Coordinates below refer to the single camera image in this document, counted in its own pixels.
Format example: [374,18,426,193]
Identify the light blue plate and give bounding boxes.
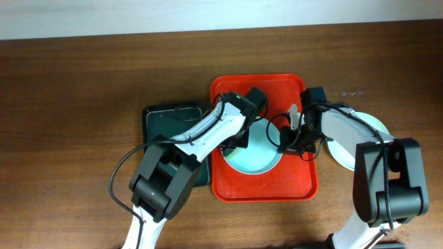
[224,119,282,175]

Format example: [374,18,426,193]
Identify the red plastic tray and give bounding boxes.
[210,73,318,203]

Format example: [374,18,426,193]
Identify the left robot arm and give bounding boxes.
[112,87,268,248]

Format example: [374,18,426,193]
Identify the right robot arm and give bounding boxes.
[278,87,429,248]

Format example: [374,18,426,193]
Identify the black plastic tray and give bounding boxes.
[142,100,211,187]

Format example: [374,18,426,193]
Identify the green yellow sponge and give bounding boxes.
[221,147,239,160]

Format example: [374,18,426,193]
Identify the light green plate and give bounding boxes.
[322,111,394,171]

